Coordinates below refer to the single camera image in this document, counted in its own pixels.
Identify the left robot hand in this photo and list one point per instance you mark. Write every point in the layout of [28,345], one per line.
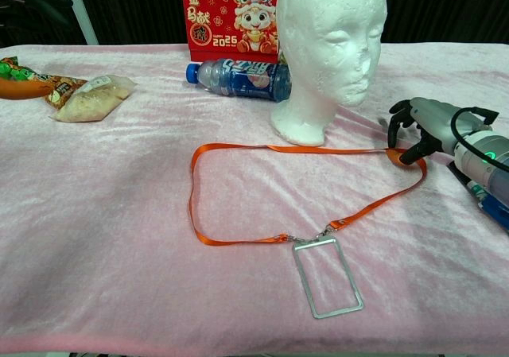
[20,88]

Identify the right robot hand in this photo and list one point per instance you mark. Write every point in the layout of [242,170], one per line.
[431,118]

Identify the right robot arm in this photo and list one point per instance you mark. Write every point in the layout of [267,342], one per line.
[477,150]

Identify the white foam mannequin head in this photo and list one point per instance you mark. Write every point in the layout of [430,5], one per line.
[326,55]

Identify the green orange snack bag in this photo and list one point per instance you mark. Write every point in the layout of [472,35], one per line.
[63,88]

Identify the clear bag of pale snack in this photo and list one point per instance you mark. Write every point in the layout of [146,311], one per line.
[91,102]

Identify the black marker pen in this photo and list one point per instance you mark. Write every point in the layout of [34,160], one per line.
[477,192]

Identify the blue cookie box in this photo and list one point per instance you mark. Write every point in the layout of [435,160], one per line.
[497,214]

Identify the black curtain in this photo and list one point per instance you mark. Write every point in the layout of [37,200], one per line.
[139,7]

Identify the pink velvet tablecloth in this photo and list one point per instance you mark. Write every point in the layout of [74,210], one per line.
[119,214]

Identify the blue drink bottle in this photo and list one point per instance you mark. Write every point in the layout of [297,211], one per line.
[238,80]

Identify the red desk calendar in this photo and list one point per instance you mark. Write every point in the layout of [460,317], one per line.
[222,15]

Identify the white frame post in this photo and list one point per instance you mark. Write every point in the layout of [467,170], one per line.
[79,15]

